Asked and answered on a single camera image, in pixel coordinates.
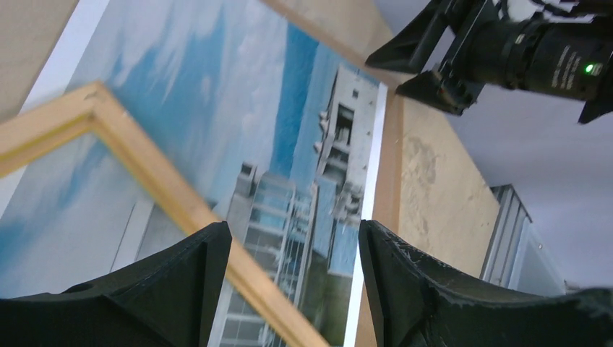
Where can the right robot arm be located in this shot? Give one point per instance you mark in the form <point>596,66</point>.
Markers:
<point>565,53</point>

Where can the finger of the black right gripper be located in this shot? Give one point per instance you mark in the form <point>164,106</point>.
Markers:
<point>410,49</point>
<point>434,90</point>

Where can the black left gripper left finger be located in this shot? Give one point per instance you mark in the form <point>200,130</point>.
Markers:
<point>166,299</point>

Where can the building and sky photo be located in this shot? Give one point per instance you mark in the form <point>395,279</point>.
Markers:
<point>272,128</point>

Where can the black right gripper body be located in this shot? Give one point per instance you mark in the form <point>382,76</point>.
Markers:
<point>476,55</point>

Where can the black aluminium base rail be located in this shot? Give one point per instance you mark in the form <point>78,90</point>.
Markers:
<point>516,257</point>

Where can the yellow wooden picture frame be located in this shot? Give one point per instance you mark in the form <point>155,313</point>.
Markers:
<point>94,108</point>

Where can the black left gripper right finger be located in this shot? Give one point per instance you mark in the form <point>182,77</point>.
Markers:
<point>418,300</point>

